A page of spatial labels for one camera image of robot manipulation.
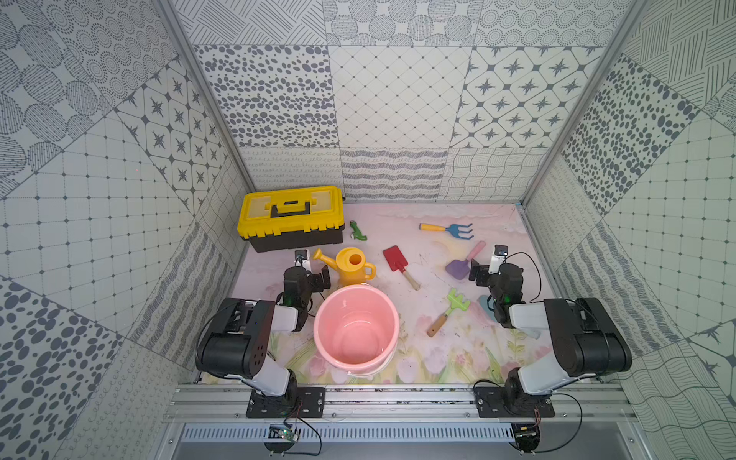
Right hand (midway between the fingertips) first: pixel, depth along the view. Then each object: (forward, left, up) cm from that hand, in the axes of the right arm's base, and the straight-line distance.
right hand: (487, 263), depth 95 cm
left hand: (-2, +60, +2) cm, 60 cm away
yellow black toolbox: (+9, +68, +13) cm, 69 cm away
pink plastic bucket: (-21, +43, -5) cm, 48 cm away
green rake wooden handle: (-12, +11, -6) cm, 17 cm away
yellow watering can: (-5, +45, +6) cm, 46 cm away
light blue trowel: (-11, +2, -5) cm, 12 cm away
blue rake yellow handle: (+20, +6, -6) cm, 22 cm away
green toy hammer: (+16, +46, -4) cm, 49 cm away
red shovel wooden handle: (+3, +30, -5) cm, 31 cm away
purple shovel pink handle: (+2, +8, -6) cm, 10 cm away
